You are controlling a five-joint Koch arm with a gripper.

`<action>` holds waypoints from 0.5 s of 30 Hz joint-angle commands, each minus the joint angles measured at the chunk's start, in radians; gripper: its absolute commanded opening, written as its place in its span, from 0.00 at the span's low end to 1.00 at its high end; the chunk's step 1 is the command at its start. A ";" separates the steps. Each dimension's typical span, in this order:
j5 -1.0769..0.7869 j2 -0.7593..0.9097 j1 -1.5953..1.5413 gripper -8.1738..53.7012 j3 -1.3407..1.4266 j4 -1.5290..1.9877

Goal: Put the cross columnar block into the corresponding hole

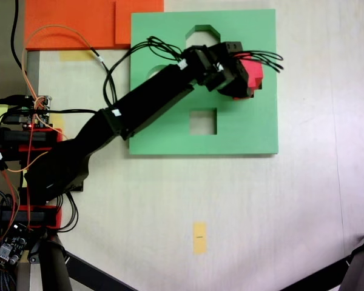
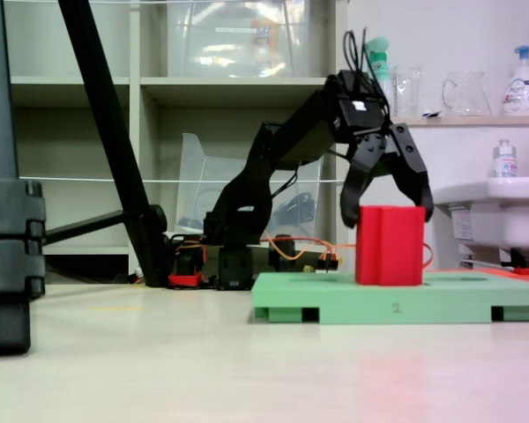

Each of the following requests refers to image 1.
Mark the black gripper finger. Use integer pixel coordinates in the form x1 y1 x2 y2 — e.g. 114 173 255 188
211 41 243 60

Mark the red cross columnar block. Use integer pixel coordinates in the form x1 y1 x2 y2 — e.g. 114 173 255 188
232 53 265 101

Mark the large flat orange block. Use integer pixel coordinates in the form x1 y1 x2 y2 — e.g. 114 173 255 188
24 0 131 51

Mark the green shape sorting board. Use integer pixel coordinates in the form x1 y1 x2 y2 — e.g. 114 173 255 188
129 8 280 158

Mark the wide yellow tape strip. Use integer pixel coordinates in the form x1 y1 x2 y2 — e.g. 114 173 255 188
59 50 93 61

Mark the yellow tape marker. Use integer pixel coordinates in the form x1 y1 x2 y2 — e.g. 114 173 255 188
193 221 207 255

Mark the red table clamp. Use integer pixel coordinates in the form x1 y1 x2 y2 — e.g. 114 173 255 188
18 205 63 229
0 127 64 152

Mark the black tripod brace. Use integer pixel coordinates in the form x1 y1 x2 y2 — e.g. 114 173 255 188
280 259 352 291
63 250 139 291

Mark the small black circuit board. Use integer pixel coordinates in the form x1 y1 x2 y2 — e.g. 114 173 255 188
0 224 30 267

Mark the black gripper wire loop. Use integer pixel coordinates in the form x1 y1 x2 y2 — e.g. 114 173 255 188
230 50 285 73

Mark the black arm wire bundle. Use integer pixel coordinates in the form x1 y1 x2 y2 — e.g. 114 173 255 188
103 36 189 115

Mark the black wire with white marks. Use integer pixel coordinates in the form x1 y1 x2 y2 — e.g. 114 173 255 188
90 47 119 115

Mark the circuit board with orange wires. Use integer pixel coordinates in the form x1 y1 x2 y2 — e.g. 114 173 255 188
21 95 54 128

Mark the long orange wire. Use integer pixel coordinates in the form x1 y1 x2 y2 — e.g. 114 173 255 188
21 24 95 105

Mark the thick black cable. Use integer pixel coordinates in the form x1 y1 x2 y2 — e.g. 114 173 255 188
10 0 24 69

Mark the braided grey cable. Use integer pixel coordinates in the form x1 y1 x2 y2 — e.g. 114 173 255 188
0 268 10 291

